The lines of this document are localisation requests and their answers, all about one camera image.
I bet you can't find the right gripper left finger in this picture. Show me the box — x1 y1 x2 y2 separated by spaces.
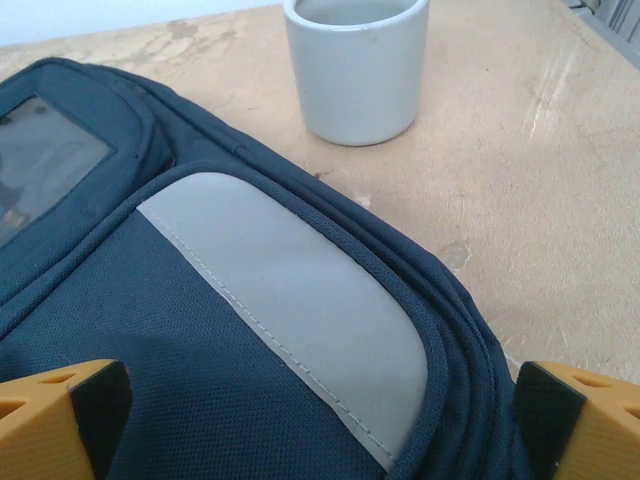
0 358 132 480

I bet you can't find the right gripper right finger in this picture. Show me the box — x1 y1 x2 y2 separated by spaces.
514 360 640 480

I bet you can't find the navy blue student backpack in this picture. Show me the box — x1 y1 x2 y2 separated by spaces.
0 56 551 480

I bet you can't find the grey ceramic cup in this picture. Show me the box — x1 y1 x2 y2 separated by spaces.
283 0 431 147

